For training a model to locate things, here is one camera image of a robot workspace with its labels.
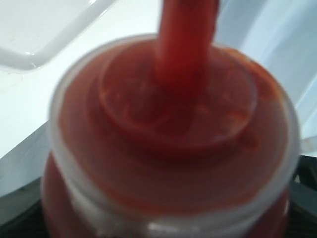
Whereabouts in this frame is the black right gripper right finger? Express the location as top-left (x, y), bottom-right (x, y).
top-left (288, 155), bottom-right (317, 238)

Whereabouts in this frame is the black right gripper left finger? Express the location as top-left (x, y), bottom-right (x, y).
top-left (0, 179), bottom-right (49, 238)

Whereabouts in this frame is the red sauce squeeze bottle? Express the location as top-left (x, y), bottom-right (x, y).
top-left (41, 0), bottom-right (300, 238)

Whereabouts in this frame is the white rectangular plastic tray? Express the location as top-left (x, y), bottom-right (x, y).
top-left (0, 0), bottom-right (114, 72)

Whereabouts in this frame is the grey backdrop cloth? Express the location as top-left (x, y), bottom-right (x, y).
top-left (215, 0), bottom-right (317, 156)

